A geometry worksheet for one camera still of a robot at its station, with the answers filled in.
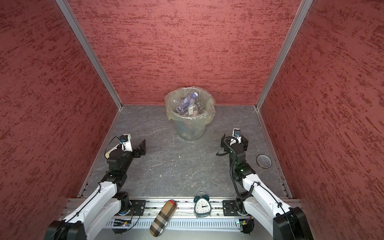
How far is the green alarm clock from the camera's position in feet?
2.33

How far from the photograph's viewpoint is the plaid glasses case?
676mm

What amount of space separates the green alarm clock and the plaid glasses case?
0.37ft
